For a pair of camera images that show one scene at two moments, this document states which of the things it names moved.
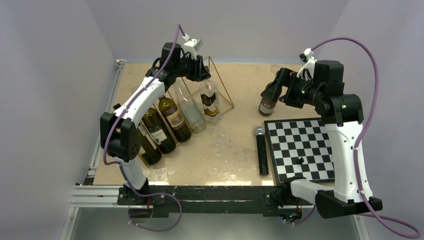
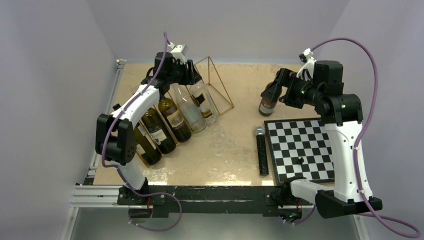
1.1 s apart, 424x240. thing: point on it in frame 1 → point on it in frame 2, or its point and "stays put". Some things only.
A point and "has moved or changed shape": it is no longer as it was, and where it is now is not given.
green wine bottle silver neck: [178, 125] stays put
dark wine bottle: [159, 131] stays put
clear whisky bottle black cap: [210, 101] has moved or changed shape
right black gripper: [288, 78] stays put
